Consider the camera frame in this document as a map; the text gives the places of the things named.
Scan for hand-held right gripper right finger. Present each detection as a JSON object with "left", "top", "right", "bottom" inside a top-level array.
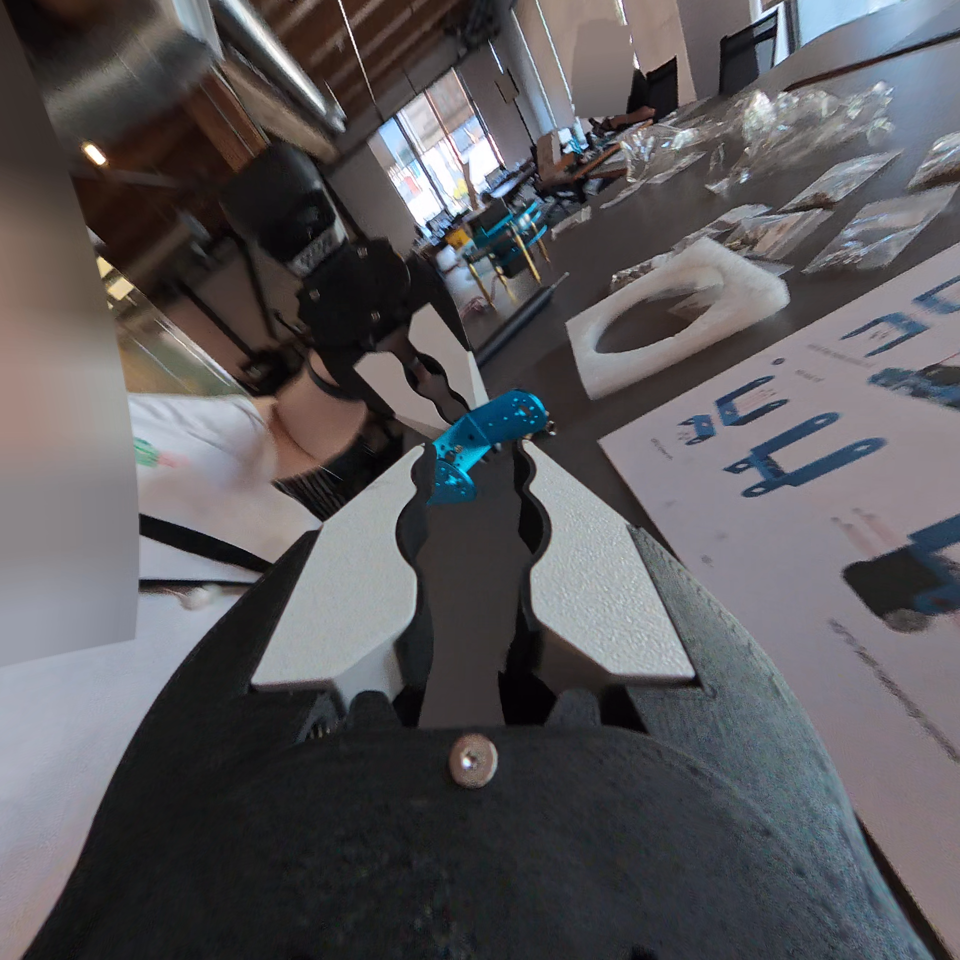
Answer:
[{"left": 501, "top": 438, "right": 697, "bottom": 714}]

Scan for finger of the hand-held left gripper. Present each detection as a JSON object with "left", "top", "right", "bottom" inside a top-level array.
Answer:
[
  {"left": 409, "top": 302, "right": 492, "bottom": 421},
  {"left": 352, "top": 348, "right": 472, "bottom": 439}
]

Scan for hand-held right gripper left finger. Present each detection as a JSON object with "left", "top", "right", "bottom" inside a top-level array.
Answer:
[{"left": 251, "top": 442, "right": 436, "bottom": 717}]

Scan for blue metal bracket assembly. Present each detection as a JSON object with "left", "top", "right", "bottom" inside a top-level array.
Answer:
[{"left": 426, "top": 388, "right": 555, "bottom": 510}]

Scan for person's left forearm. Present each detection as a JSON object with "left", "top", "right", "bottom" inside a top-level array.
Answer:
[{"left": 266, "top": 401, "right": 376, "bottom": 485}]

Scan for dark desk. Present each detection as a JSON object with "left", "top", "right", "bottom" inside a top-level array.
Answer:
[{"left": 420, "top": 0, "right": 960, "bottom": 729}]

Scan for person's left hand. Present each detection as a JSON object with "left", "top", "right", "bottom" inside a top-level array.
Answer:
[{"left": 296, "top": 358, "right": 369, "bottom": 421}]

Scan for teal chair with gold legs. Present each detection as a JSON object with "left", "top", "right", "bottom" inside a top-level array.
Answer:
[{"left": 463, "top": 201, "right": 552, "bottom": 309}]

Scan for white instruction sheet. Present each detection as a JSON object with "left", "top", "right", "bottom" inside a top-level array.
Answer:
[{"left": 598, "top": 243, "right": 960, "bottom": 960}]

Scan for white foam block with hole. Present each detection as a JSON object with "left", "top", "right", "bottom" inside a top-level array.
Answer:
[{"left": 564, "top": 238, "right": 792, "bottom": 401}]

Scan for black mesh chair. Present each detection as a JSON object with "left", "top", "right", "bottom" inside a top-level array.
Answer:
[{"left": 718, "top": 11, "right": 781, "bottom": 97}]

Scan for group of small hardware bags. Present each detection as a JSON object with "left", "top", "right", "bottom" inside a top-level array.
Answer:
[{"left": 600, "top": 78, "right": 960, "bottom": 275}]

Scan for black lanyard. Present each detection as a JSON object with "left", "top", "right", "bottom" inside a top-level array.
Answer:
[{"left": 138, "top": 513, "right": 275, "bottom": 582}]

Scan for silver ceiling duct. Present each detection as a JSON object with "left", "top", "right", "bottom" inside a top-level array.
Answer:
[{"left": 210, "top": 0, "right": 348, "bottom": 132}]

